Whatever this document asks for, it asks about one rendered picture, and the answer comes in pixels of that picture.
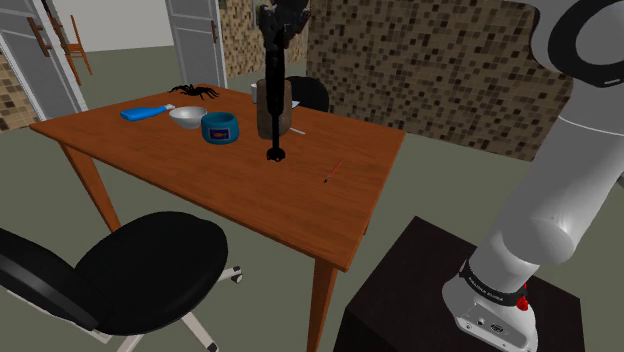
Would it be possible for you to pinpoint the dark robot stand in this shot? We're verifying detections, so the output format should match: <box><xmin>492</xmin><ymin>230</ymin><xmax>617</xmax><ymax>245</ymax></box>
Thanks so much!
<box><xmin>332</xmin><ymin>215</ymin><xmax>586</xmax><ymax>352</ymax></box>

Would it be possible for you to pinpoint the brown wooden chair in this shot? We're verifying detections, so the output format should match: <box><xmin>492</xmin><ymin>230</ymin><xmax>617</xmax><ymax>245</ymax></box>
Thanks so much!
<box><xmin>50</xmin><ymin>14</ymin><xmax>94</xmax><ymax>87</ymax></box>

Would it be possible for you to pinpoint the red pen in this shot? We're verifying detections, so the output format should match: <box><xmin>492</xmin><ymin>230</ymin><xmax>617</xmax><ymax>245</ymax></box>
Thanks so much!
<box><xmin>323</xmin><ymin>160</ymin><xmax>344</xmax><ymax>185</ymax></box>

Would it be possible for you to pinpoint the white bowl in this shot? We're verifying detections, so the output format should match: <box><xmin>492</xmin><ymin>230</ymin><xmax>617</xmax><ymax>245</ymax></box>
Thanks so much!
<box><xmin>168</xmin><ymin>106</ymin><xmax>208</xmax><ymax>131</ymax></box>

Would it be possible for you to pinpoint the black office chair white base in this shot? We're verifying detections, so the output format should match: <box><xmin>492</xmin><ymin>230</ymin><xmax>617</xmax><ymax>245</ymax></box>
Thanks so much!
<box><xmin>0</xmin><ymin>210</ymin><xmax>244</xmax><ymax>352</ymax></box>

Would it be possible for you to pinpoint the blue bottle with white cap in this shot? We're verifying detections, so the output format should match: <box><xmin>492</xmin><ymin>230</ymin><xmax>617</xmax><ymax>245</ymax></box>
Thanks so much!
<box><xmin>120</xmin><ymin>103</ymin><xmax>177</xmax><ymax>123</ymax></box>

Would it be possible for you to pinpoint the black toy spider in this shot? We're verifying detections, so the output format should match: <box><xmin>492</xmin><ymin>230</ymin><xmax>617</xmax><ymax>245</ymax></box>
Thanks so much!
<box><xmin>168</xmin><ymin>83</ymin><xmax>221</xmax><ymax>102</ymax></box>

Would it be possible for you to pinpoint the brown wooden table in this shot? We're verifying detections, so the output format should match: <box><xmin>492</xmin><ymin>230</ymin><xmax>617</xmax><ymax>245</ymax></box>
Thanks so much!
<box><xmin>29</xmin><ymin>84</ymin><xmax>407</xmax><ymax>352</ymax></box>

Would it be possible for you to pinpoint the blue pet bowl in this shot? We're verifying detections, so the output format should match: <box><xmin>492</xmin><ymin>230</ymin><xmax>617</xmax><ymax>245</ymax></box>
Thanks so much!
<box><xmin>200</xmin><ymin>111</ymin><xmax>241</xmax><ymax>146</ymax></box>

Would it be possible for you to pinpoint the black hand blender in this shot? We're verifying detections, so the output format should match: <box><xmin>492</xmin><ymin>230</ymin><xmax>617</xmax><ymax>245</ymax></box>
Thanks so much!
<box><xmin>264</xmin><ymin>44</ymin><xmax>288</xmax><ymax>163</ymax></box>

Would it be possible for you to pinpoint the grey door with brown handle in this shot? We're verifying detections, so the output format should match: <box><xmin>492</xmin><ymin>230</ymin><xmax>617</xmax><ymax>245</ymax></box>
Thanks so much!
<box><xmin>165</xmin><ymin>0</ymin><xmax>228</xmax><ymax>89</ymax></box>
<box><xmin>0</xmin><ymin>0</ymin><xmax>89</xmax><ymax>122</ymax></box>

